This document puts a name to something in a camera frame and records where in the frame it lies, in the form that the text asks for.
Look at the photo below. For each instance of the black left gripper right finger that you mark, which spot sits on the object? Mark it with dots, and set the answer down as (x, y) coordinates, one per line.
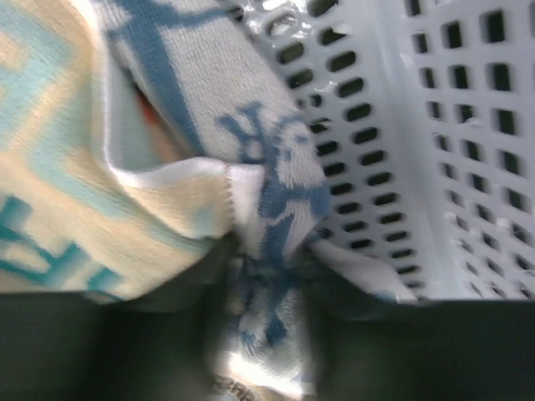
(367, 348)

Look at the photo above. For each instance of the blue white patterned towel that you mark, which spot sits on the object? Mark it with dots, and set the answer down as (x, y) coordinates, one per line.
(207, 80)

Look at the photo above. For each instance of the white plastic laundry basket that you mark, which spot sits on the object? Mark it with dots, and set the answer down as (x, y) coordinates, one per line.
(423, 115)

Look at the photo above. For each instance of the striped rabbit text towel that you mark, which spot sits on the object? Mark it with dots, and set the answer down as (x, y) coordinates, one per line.
(91, 200)

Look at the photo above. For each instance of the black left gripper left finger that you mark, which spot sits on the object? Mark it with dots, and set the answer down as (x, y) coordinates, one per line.
(162, 346)

